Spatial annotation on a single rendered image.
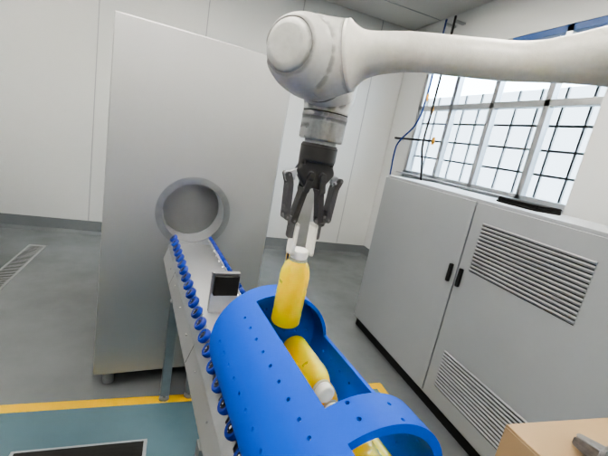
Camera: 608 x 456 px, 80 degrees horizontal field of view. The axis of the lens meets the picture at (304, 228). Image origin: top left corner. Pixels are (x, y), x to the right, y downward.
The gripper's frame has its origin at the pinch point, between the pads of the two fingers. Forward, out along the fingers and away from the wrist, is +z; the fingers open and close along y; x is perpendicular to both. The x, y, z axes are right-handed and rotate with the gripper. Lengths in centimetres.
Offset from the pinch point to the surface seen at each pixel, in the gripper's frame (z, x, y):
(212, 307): 43, -53, 3
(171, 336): 96, -121, 6
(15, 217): 127, -452, 147
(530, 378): 72, -22, -150
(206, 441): 52, -3, 13
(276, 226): 107, -417, -170
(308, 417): 17.8, 29.7, 8.9
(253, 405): 23.3, 19.7, 13.3
